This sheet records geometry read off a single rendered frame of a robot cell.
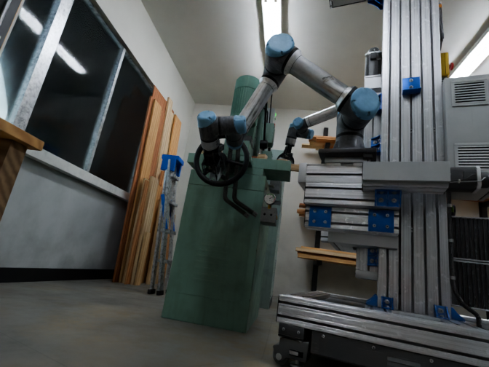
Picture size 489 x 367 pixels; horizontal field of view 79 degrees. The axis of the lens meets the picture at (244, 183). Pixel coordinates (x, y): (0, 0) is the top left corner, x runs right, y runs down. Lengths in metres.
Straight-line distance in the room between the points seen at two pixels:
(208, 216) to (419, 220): 1.00
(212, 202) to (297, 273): 2.59
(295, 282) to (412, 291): 2.77
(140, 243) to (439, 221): 2.43
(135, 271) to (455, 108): 2.65
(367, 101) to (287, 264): 3.07
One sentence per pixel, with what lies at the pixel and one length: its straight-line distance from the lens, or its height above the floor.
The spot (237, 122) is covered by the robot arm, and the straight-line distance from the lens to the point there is 1.18.
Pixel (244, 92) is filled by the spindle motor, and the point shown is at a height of 1.38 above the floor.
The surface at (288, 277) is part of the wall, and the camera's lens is 4.06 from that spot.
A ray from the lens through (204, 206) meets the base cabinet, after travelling 1.65.
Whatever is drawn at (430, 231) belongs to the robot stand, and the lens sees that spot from 1.42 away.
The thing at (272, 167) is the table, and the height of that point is 0.85.
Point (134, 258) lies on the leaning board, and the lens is 3.05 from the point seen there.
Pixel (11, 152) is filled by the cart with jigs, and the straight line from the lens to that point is 0.85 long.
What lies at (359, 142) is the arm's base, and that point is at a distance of 1.35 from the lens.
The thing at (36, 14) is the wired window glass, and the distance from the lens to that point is 2.61.
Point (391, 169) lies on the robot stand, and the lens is 1.15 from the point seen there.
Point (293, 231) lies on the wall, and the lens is 4.10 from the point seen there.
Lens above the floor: 0.31
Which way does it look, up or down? 16 degrees up
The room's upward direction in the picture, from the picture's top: 9 degrees clockwise
